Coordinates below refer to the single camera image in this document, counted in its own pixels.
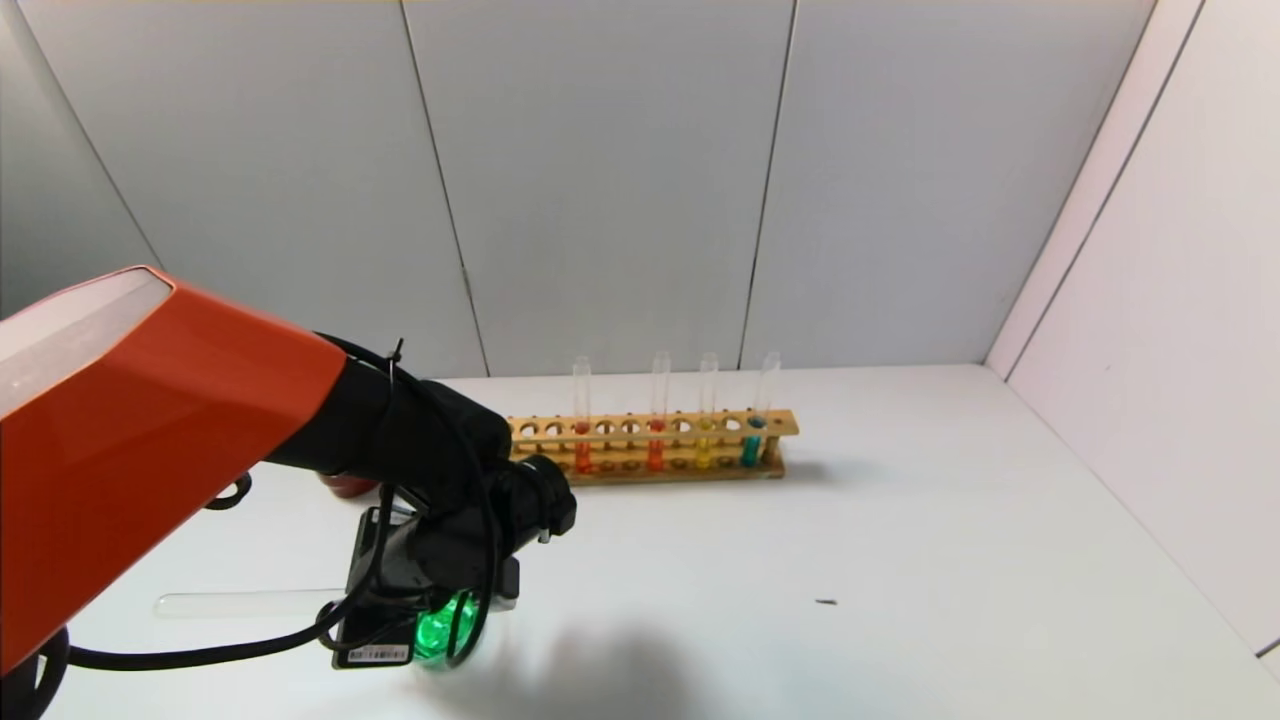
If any yellow pigment glass test tube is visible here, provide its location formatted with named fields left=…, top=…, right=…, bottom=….
left=153, top=588, right=349, bottom=619
left=694, top=352, right=719, bottom=471

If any red pigment glass test tube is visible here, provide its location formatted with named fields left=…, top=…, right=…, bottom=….
left=646, top=350, right=672, bottom=473
left=572, top=356, right=594, bottom=475

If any wooden test tube rack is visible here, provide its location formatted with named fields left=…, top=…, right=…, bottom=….
left=508, top=409, right=800, bottom=487

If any blue pigment glass test tube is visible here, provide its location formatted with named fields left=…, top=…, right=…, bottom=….
left=739, top=351, right=782, bottom=469

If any clear glass dish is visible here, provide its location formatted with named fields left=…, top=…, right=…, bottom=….
left=412, top=590, right=491, bottom=669

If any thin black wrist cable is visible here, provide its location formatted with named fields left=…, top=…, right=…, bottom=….
left=315, top=333, right=498, bottom=666

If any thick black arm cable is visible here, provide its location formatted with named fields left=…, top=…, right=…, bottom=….
left=0, top=470, right=391, bottom=720

